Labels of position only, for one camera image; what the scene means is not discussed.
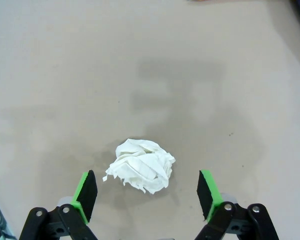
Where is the crumpled white paper ball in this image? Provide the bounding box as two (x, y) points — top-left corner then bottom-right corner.
(102, 138), (177, 196)

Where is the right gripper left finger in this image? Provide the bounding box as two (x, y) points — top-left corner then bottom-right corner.
(18, 169), (99, 240)

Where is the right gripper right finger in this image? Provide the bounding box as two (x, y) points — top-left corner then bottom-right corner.
(194, 169), (281, 240)

